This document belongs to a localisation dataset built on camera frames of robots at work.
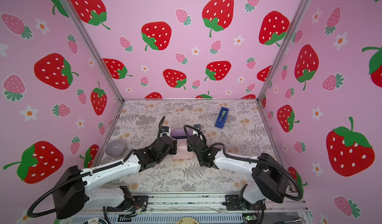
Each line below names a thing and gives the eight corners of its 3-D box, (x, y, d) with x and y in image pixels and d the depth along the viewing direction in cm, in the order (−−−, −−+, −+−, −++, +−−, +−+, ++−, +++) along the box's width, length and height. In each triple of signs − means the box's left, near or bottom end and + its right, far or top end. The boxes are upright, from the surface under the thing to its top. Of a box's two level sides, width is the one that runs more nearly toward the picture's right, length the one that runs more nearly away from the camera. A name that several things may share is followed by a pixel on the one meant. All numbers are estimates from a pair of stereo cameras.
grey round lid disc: (106, 159, 92) (101, 154, 87) (112, 143, 98) (108, 139, 93) (124, 159, 92) (120, 154, 87) (129, 143, 98) (126, 139, 93)
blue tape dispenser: (214, 126, 107) (215, 120, 102) (220, 112, 116) (221, 106, 110) (222, 129, 106) (224, 123, 100) (227, 114, 114) (229, 108, 109)
